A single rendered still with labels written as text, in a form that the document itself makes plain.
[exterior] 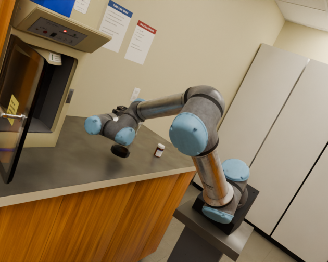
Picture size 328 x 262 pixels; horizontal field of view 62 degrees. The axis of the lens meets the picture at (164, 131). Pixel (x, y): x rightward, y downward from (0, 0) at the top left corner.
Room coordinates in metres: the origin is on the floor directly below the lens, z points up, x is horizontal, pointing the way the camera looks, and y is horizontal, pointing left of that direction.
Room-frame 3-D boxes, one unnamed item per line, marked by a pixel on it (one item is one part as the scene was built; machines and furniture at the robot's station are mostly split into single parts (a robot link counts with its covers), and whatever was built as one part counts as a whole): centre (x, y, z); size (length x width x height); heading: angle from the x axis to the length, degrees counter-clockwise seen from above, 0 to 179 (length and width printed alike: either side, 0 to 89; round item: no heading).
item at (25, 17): (1.02, 0.47, 1.46); 0.32 x 0.11 x 0.10; 148
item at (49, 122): (1.11, 0.63, 1.19); 0.26 x 0.24 x 0.35; 148
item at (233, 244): (1.20, -0.40, 0.92); 0.32 x 0.32 x 0.04; 65
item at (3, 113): (0.74, 0.44, 1.20); 0.10 x 0.05 x 0.03; 49
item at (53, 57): (1.12, 0.60, 1.34); 0.18 x 0.18 x 0.05
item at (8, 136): (0.81, 0.47, 1.19); 0.30 x 0.01 x 0.40; 49
